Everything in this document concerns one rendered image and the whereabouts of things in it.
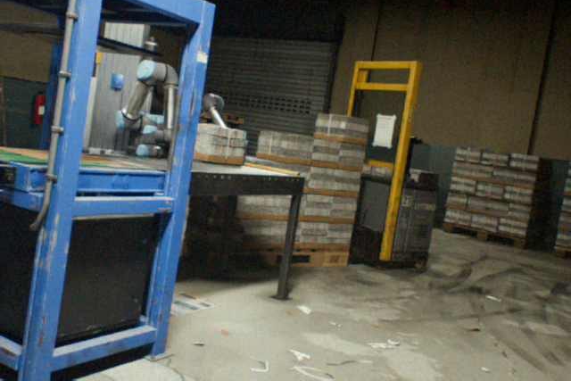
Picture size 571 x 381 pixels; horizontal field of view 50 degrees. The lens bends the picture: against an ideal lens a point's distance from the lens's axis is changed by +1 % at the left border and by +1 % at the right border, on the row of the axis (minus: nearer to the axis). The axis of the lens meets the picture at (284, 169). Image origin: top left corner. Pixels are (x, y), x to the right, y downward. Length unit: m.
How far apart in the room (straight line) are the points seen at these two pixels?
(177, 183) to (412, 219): 3.42
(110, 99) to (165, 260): 1.83
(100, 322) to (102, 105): 1.99
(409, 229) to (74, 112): 4.03
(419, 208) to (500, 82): 5.54
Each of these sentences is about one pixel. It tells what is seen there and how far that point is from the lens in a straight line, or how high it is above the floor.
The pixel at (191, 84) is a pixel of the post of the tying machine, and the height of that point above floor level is 1.20.
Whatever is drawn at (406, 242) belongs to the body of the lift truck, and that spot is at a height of 0.25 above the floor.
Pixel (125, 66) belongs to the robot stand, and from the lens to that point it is 4.31.
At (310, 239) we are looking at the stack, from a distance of 5.12.
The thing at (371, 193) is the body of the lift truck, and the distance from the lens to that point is 5.84.
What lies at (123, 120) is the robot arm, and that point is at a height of 0.98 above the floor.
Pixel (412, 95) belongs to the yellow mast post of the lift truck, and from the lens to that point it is 5.48.
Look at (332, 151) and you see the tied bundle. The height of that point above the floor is 0.98.
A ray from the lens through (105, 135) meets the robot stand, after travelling 4.32.
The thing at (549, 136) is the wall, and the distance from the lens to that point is 10.77.
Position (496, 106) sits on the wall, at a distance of 10.98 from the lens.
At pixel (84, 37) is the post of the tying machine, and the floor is 1.26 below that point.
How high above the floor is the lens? 1.03
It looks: 3 degrees down
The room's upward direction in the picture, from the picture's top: 9 degrees clockwise
